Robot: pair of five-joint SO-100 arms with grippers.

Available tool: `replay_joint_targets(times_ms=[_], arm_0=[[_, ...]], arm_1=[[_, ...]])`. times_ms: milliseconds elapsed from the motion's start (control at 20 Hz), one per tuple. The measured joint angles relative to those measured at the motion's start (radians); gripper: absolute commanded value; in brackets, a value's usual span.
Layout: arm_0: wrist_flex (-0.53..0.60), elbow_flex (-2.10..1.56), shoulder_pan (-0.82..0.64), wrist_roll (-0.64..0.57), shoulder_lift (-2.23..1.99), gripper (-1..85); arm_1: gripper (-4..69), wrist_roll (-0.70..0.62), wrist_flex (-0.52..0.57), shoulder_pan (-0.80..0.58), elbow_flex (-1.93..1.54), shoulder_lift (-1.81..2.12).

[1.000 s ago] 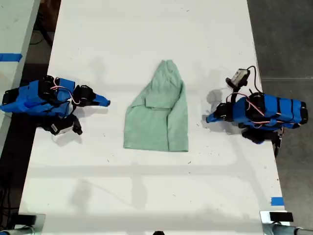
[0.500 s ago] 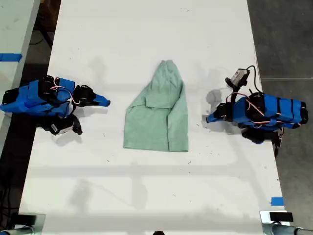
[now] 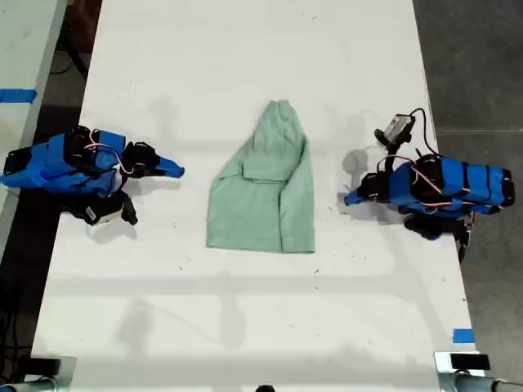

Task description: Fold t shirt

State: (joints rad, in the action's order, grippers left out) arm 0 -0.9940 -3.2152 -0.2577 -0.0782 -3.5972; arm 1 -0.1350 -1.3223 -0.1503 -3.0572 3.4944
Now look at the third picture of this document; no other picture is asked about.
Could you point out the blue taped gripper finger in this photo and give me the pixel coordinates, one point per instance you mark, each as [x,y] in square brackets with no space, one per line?
[171,167]

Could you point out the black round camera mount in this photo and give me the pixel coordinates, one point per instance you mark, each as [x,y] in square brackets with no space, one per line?
[265,388]

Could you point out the metal clamp plate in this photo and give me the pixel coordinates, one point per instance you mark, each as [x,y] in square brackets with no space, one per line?
[443,373]
[67,373]

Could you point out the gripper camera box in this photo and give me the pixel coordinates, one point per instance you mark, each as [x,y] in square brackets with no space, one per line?
[398,126]
[106,212]

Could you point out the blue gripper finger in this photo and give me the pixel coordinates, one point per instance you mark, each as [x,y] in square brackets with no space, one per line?
[356,197]

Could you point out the camera black stalk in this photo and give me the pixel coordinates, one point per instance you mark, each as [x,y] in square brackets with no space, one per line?
[391,157]

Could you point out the long blue tape strip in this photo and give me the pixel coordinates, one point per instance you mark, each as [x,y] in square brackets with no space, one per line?
[16,95]

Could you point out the small black box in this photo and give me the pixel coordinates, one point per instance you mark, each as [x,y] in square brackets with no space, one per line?
[46,366]
[469,362]

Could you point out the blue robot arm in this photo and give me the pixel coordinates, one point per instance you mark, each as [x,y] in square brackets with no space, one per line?
[53,167]
[461,183]

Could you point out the short blue tape strip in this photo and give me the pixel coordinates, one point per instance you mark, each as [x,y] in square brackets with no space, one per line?
[463,335]

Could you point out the pale green T-shirt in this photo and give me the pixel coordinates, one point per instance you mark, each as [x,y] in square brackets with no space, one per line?
[261,196]

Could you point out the grey metal tube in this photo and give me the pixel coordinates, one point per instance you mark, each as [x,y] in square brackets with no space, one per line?
[28,386]
[490,385]

